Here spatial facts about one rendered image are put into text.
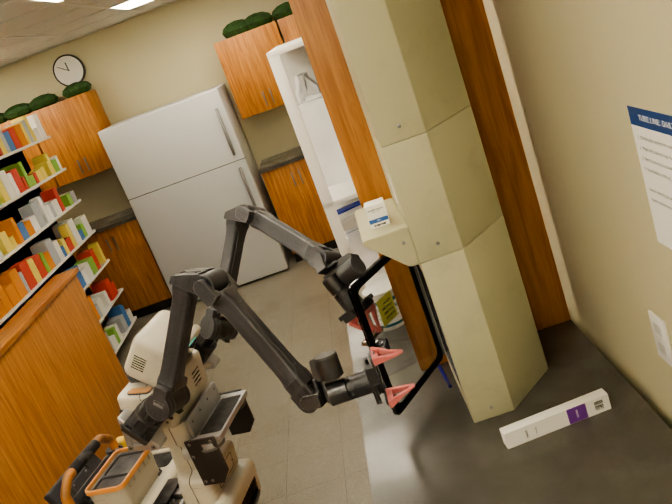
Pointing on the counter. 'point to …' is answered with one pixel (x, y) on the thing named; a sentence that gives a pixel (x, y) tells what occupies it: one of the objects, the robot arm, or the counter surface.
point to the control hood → (388, 236)
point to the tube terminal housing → (467, 262)
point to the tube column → (400, 64)
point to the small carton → (376, 213)
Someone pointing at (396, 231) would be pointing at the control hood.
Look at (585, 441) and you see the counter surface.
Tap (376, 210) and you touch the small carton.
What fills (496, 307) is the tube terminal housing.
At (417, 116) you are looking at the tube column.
